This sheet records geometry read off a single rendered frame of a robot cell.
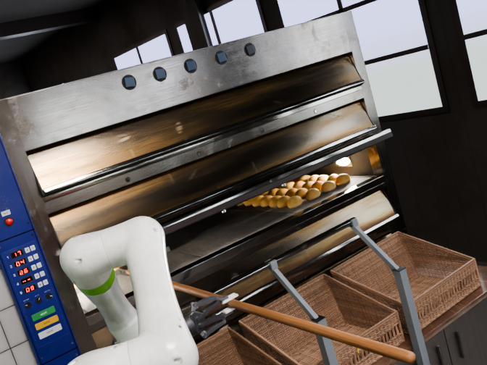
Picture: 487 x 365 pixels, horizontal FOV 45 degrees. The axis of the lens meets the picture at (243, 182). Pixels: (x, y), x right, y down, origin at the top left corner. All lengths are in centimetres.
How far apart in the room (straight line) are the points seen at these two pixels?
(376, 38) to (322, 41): 180
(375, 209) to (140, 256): 204
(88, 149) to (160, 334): 131
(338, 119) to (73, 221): 150
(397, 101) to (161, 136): 274
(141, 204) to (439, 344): 152
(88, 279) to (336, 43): 206
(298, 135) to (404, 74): 199
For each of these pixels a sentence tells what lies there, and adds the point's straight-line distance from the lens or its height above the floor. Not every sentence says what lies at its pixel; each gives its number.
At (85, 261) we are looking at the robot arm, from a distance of 159.
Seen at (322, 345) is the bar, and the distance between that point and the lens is 239.
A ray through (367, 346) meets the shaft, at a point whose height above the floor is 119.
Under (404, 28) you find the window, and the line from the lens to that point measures 478.
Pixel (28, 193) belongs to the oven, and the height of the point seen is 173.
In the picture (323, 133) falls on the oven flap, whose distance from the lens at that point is 310.
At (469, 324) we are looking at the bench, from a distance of 312.
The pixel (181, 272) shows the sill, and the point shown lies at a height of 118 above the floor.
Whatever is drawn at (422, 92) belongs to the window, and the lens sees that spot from 479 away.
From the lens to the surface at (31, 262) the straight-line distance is 239.
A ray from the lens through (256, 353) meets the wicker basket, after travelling 266.
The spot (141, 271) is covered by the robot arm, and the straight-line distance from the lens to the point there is 148.
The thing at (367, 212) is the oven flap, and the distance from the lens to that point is 330.
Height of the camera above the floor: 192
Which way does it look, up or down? 10 degrees down
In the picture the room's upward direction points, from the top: 17 degrees counter-clockwise
